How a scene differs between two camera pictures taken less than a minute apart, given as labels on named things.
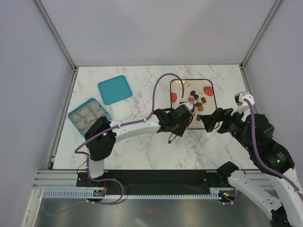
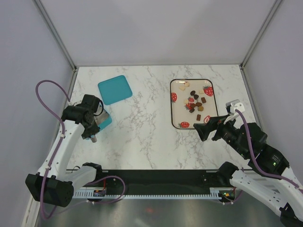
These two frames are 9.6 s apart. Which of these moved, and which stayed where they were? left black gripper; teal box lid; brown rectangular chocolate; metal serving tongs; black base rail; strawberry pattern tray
Moved: left black gripper; metal serving tongs
Stayed: teal box lid; strawberry pattern tray; black base rail; brown rectangular chocolate
